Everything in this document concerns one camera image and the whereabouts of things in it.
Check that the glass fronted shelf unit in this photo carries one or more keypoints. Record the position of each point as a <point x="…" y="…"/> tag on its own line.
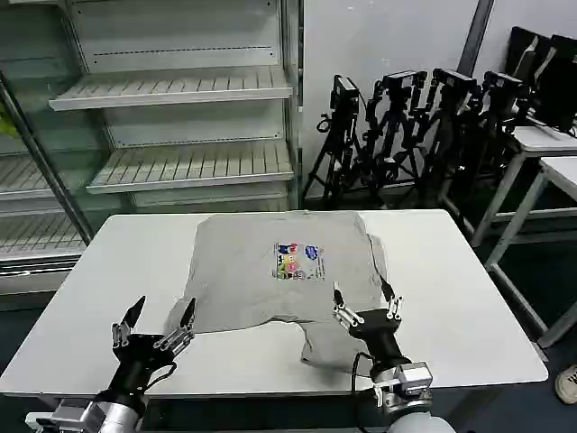
<point x="31" y="189"/>

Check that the grey slanted wall post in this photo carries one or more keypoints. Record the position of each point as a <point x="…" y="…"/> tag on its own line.
<point x="475" y="36"/>

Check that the person's shoe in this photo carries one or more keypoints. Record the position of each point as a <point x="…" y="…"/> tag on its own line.
<point x="568" y="385"/>

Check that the grey printed shirt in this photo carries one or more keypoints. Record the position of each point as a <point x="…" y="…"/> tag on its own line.
<point x="252" y="279"/>

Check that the black computer monitor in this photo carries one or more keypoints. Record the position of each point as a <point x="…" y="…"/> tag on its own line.
<point x="523" y="49"/>
<point x="559" y="85"/>

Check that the white desk with monitors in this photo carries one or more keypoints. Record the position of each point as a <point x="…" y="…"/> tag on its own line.
<point x="536" y="140"/>

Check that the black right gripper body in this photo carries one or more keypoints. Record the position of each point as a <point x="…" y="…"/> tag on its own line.
<point x="376" y="331"/>

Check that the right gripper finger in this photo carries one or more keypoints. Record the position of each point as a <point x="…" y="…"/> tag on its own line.
<point x="391" y="303"/>
<point x="343" y="309"/>

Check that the white rounded table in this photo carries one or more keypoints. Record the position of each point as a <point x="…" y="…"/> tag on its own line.
<point x="451" y="306"/>

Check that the black tripod with box camera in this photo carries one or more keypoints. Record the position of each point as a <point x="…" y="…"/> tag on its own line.
<point x="342" y="135"/>

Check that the white empty desk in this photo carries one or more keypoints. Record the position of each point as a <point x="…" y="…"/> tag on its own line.
<point x="559" y="169"/>

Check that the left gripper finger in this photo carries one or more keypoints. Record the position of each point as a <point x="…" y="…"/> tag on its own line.
<point x="131" y="318"/>
<point x="182" y="318"/>

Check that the empty white shelf unit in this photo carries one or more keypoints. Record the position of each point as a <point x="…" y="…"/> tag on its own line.
<point x="180" y="90"/>

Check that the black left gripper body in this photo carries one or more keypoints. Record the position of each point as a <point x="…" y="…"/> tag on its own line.
<point x="135" y="361"/>

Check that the yellow green bag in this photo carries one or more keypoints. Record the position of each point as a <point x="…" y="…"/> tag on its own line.
<point x="6" y="122"/>

